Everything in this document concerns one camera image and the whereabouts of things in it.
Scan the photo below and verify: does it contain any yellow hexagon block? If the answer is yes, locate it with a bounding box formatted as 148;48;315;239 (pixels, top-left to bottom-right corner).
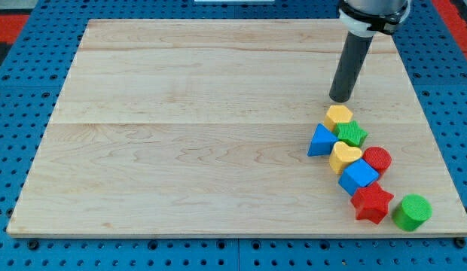
323;105;353;131

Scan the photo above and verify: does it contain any green star block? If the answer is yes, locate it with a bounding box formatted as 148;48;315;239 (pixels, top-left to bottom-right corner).
333;120;368;148

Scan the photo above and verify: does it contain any grey robot arm flange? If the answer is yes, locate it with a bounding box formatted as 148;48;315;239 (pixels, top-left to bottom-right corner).
338;0;412;38

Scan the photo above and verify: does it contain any red star block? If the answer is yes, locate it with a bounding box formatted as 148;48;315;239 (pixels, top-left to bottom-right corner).
350;181;394;224

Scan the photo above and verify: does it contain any light wooden board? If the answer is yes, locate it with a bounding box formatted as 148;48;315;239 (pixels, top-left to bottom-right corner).
6;18;467;239

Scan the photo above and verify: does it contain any blue triangle block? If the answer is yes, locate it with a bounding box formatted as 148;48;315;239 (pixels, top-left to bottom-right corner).
307;123;338;157

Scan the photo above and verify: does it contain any yellow heart block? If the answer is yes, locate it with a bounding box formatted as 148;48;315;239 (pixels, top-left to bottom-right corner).
328;142;363;175

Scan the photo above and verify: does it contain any blue cube block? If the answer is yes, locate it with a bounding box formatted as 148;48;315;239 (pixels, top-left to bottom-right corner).
338;158;380;196

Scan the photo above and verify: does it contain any red cylinder block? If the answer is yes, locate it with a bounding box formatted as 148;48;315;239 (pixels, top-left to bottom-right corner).
362;146;392;176

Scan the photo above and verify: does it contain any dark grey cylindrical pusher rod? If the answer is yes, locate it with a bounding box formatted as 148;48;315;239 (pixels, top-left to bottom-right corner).
329;32;373;103

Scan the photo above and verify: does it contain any green cylinder block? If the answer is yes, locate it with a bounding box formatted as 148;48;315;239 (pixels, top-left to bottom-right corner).
392;193;432;232

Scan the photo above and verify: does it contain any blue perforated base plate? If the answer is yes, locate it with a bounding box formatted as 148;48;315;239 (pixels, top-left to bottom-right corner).
0;0;467;270

